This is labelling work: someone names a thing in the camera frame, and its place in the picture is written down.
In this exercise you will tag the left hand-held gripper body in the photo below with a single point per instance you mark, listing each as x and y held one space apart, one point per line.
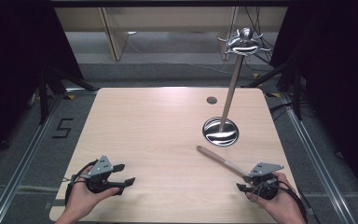
102 167

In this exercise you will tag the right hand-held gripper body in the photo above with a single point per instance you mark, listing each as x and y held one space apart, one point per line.
265 169

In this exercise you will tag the person's right hand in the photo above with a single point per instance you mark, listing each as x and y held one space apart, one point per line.
281 199

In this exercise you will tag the person's left hand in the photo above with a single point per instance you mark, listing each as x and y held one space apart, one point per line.
80 196

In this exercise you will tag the metal utensil stand with hooks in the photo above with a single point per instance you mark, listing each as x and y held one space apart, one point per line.
221 132

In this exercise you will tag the black metal stand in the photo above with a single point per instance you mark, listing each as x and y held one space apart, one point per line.
296 90
43 93

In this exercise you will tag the dark curtain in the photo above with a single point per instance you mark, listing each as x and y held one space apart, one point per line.
15 62
338 77

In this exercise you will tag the aluminium floor rail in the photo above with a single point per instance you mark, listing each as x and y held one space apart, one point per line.
18 168
315 155

